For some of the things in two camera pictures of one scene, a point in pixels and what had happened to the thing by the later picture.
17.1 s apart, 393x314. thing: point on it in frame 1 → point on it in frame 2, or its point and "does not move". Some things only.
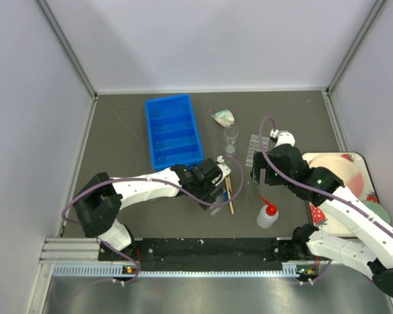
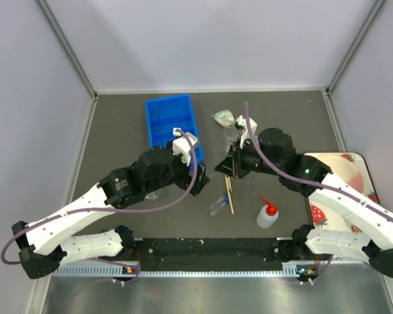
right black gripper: [257, 165] → [232, 164]
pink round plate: [345, 171] does not move
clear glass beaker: [231, 133] does not move
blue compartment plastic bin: [173, 135] does not move
